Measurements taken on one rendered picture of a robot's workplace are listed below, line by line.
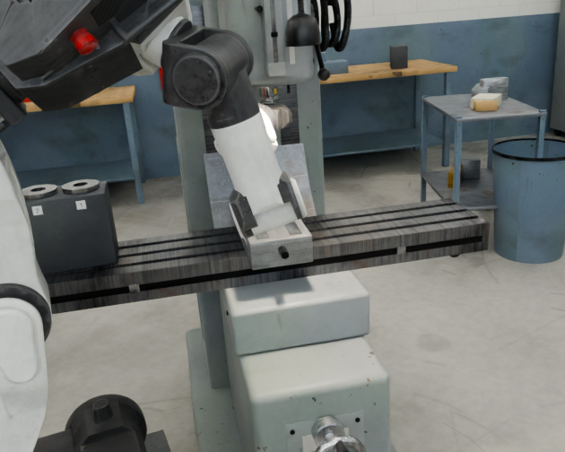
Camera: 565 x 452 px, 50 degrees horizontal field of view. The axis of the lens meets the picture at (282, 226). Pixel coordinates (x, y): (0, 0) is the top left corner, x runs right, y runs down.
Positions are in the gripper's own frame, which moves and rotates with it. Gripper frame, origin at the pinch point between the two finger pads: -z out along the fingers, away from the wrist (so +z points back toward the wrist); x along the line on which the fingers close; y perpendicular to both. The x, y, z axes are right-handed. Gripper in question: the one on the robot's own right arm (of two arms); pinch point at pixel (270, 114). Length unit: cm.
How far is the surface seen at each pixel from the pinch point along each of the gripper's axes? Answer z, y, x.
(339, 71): -374, 29, 40
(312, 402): 39, 57, -16
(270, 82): 8.2, -8.8, -2.8
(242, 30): 11.1, -20.8, 2.1
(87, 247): 25, 28, 42
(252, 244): 22.4, 26.3, 0.4
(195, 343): -55, 103, 54
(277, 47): 11.5, -16.7, -5.9
